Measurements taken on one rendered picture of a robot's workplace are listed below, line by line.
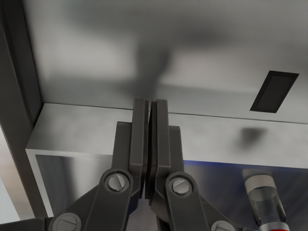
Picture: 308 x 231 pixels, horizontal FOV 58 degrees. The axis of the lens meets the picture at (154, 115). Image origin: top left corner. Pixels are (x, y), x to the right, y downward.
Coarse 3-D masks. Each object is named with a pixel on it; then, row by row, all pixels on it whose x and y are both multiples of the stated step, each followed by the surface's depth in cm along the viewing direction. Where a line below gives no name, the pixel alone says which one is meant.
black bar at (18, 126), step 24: (0, 0) 10; (0, 24) 11; (24, 24) 13; (0, 48) 12; (24, 48) 13; (0, 72) 13; (24, 72) 13; (0, 96) 14; (24, 96) 14; (0, 120) 15; (24, 120) 15; (24, 144) 16; (24, 168) 18
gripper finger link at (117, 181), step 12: (120, 168) 10; (108, 180) 10; (120, 180) 10; (132, 180) 10; (96, 192) 10; (108, 192) 10; (120, 192) 10; (96, 204) 9; (108, 204) 9; (120, 204) 9; (96, 216) 9; (108, 216) 9; (120, 216) 9; (84, 228) 9; (96, 228) 9; (108, 228) 9; (120, 228) 9
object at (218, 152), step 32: (64, 128) 15; (96, 128) 16; (192, 128) 16; (224, 128) 17; (256, 128) 17; (288, 128) 17; (32, 160) 15; (64, 160) 20; (96, 160) 20; (192, 160) 15; (224, 160) 15; (256, 160) 15; (288, 160) 15; (64, 192) 22; (224, 192) 23; (288, 192) 23; (128, 224) 28; (288, 224) 27
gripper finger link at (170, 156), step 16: (160, 112) 12; (160, 128) 12; (176, 128) 13; (160, 144) 11; (176, 144) 12; (160, 160) 11; (176, 160) 12; (160, 176) 11; (160, 192) 11; (160, 208) 11; (208, 208) 10; (208, 224) 10; (224, 224) 10
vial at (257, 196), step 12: (252, 180) 21; (264, 180) 21; (252, 192) 21; (264, 192) 20; (276, 192) 20; (252, 204) 20; (264, 204) 20; (276, 204) 19; (264, 216) 19; (276, 216) 19; (264, 228) 19; (276, 228) 18; (288, 228) 19
